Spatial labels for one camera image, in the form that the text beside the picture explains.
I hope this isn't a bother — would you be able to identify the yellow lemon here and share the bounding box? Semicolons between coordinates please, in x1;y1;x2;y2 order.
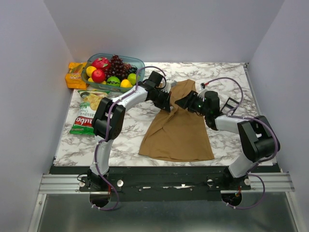
120;79;133;88
86;66;96;77

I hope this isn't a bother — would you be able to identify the red dragon fruit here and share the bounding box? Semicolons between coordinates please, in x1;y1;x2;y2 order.
92;57;111;72

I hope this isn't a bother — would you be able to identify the yellow lemon front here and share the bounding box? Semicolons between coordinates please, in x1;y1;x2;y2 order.
120;79;133;88

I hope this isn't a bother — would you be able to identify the red apple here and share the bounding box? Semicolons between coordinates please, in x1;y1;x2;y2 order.
91;69;106;83

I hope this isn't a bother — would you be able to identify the black brooch display box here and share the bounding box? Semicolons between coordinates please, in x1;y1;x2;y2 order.
220;97;239;115

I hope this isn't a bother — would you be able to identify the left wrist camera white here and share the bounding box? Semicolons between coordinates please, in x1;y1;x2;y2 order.
162;80;177;92

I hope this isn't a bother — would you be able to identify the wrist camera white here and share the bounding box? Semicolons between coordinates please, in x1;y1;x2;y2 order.
162;80;177;92
199;83;209;98

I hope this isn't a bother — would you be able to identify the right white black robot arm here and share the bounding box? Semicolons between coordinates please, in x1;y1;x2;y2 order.
175;91;280;189

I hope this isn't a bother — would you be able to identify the green cassava chips bag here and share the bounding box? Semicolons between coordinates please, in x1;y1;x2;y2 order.
70;89;110;135

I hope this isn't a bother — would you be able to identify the clear teal fruit bowl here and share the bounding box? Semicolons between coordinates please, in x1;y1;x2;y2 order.
81;53;145;93

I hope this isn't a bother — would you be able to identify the aluminium frame rail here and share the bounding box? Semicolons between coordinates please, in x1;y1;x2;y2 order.
39;173;295;194

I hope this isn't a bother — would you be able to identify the orange snack packet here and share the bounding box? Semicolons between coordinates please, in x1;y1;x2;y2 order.
65;62;87;90

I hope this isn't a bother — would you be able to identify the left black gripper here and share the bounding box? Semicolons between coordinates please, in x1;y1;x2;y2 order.
152;89;171;113

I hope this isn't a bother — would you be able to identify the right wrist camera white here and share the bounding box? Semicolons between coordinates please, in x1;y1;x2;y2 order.
199;83;209;98

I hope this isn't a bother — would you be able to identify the green lime right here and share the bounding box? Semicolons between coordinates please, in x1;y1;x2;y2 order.
127;73;140;86

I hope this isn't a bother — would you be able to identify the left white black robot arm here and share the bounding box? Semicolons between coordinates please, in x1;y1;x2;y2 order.
87;71;177;191

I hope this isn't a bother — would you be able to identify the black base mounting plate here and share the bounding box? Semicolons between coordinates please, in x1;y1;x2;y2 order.
50;166;251;206

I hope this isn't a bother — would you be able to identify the purple grape bunch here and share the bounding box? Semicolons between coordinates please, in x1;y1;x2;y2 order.
104;55;138;80

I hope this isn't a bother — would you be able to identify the brown clothing garment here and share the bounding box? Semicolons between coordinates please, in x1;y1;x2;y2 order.
139;80;214;162

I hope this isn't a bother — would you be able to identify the yellow lemon left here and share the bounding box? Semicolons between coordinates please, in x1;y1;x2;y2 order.
86;66;96;77

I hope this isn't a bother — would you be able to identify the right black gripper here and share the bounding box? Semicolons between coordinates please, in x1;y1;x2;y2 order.
174;90;209;116

